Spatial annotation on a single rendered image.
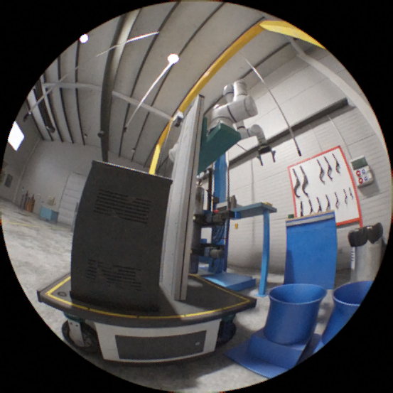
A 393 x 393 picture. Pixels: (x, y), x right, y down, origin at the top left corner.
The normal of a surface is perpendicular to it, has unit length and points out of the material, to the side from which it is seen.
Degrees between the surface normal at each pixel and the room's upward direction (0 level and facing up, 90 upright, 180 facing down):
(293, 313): 90
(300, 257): 90
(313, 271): 90
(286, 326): 90
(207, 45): 173
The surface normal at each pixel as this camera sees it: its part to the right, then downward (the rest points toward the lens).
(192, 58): -0.18, 0.91
